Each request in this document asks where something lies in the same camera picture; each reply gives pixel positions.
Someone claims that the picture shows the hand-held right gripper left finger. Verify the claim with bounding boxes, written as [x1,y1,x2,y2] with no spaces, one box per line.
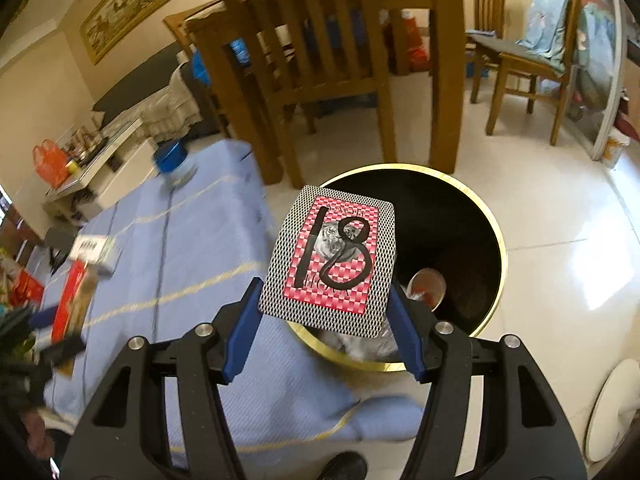
[60,277,263,480]

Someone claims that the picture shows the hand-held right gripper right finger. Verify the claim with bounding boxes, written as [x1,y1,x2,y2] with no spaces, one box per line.
[387,282,588,480]

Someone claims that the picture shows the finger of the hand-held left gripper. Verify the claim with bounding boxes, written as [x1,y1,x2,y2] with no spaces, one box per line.
[0,305,58,333]
[37,334,87,376]

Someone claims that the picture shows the red box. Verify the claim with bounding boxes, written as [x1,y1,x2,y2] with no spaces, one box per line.
[50,261,98,343]

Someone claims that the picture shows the white paper cup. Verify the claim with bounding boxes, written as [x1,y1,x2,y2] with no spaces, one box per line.
[406,268,447,313]

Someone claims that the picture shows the playing card marked 18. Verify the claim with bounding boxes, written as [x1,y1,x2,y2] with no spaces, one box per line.
[257,185,397,336]

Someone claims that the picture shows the black gold-rimmed trash bin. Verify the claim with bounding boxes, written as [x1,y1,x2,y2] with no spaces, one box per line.
[285,162,508,373]

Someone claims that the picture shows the black folding phone stand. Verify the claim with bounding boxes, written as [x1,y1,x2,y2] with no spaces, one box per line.
[44,227,81,273]

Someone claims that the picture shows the white medicine box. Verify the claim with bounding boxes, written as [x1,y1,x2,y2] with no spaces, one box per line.
[70,236,123,276]

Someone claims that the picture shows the blue striped tablecloth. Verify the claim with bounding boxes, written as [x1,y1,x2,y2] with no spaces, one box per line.
[25,140,426,461]

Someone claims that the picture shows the black shoe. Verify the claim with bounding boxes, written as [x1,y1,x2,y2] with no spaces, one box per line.
[317,451,368,480]

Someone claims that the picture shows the orange plastic bag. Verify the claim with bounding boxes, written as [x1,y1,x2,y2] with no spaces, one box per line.
[32,140,71,188]

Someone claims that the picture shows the white coffee table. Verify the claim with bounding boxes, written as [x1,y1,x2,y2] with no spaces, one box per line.
[44,117,158,221]

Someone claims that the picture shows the blue lid jar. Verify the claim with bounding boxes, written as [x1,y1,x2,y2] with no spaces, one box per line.
[152,141,199,188]

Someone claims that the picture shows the white round fan base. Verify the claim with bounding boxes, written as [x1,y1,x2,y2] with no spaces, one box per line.
[585,360,640,463]

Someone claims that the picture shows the floral lace sofa cover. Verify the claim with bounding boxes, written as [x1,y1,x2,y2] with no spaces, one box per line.
[140,67,201,136]

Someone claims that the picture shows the dark grey sofa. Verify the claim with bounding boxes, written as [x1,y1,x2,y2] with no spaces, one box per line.
[92,42,231,141]

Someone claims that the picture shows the blue shopping bag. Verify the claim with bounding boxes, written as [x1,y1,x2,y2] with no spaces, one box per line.
[192,37,251,86]

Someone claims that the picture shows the wooden dining table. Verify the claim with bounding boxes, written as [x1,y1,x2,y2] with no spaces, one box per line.
[185,0,466,176]

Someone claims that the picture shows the white bucket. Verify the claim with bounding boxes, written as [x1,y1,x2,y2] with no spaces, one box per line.
[600,127,632,170]

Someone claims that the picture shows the wooden dining chair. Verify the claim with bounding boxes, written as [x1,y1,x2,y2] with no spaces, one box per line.
[474,0,510,41]
[187,0,398,188]
[164,0,236,136]
[470,0,583,147]

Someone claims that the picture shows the red bag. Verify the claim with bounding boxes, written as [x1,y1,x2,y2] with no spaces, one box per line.
[402,17,431,73]

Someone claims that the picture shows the horse landscape painting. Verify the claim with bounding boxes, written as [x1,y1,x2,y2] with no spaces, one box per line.
[80,0,192,65]

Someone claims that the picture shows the light blue cloth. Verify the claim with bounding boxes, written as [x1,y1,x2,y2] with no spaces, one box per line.
[517,0,583,73]

